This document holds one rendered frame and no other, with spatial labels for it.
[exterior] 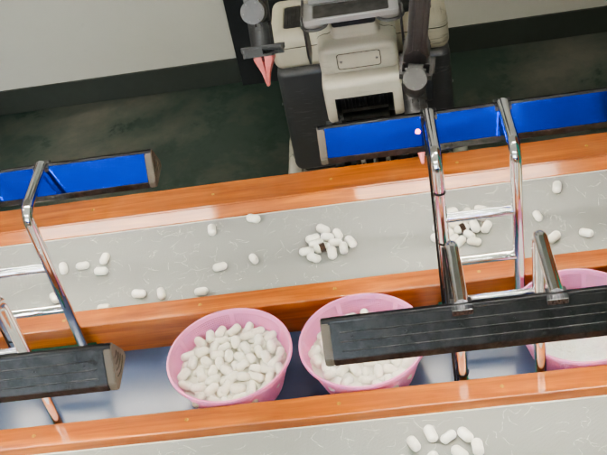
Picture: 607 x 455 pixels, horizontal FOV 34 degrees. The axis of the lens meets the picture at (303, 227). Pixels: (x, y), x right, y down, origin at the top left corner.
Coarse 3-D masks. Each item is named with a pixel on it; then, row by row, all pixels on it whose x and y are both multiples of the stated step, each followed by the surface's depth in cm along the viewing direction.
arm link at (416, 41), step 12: (420, 0) 217; (408, 12) 224; (420, 12) 221; (408, 24) 226; (420, 24) 225; (408, 36) 230; (420, 36) 229; (408, 48) 233; (420, 48) 233; (408, 60) 237; (420, 60) 237
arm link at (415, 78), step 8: (400, 56) 241; (432, 56) 241; (400, 64) 241; (408, 64) 233; (416, 64) 232; (432, 64) 240; (400, 72) 241; (408, 72) 232; (416, 72) 232; (424, 72) 232; (432, 72) 240; (408, 80) 232; (416, 80) 232; (424, 80) 231; (408, 88) 231; (416, 88) 231; (424, 88) 233; (408, 96) 237; (416, 96) 236
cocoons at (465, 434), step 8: (424, 432) 185; (432, 432) 184; (448, 432) 184; (464, 432) 183; (408, 440) 184; (416, 440) 184; (432, 440) 184; (448, 440) 183; (464, 440) 183; (472, 440) 182; (480, 440) 181; (416, 448) 182; (456, 448) 180; (472, 448) 181; (480, 448) 180
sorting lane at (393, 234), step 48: (480, 192) 238; (528, 192) 235; (576, 192) 233; (48, 240) 252; (96, 240) 249; (144, 240) 245; (192, 240) 242; (240, 240) 239; (288, 240) 236; (384, 240) 231; (528, 240) 223; (576, 240) 220; (0, 288) 240; (48, 288) 237; (96, 288) 234; (144, 288) 232; (192, 288) 229; (240, 288) 226
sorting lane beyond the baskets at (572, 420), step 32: (416, 416) 190; (448, 416) 189; (480, 416) 188; (512, 416) 186; (544, 416) 185; (576, 416) 184; (96, 448) 197; (128, 448) 196; (160, 448) 194; (192, 448) 193; (224, 448) 192; (256, 448) 190; (288, 448) 189; (320, 448) 188; (352, 448) 187; (384, 448) 186; (448, 448) 183; (512, 448) 181; (544, 448) 180; (576, 448) 179
